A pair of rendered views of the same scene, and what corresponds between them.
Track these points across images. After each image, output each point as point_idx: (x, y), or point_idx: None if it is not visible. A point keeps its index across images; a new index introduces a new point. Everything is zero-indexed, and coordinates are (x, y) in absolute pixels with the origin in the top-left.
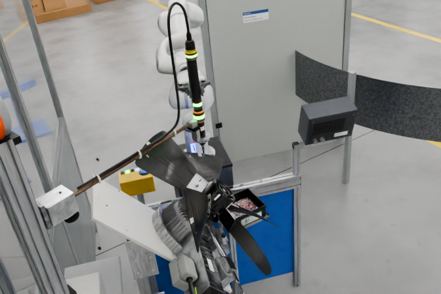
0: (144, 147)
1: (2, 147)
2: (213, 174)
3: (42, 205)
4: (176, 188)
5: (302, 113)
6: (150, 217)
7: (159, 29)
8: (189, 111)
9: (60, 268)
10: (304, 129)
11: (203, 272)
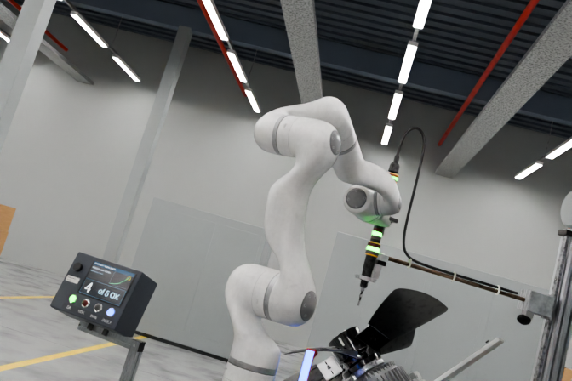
0: (446, 270)
1: None
2: (328, 347)
3: (546, 294)
4: (398, 337)
5: (144, 283)
6: None
7: (337, 157)
8: (259, 337)
9: (535, 367)
10: (139, 310)
11: None
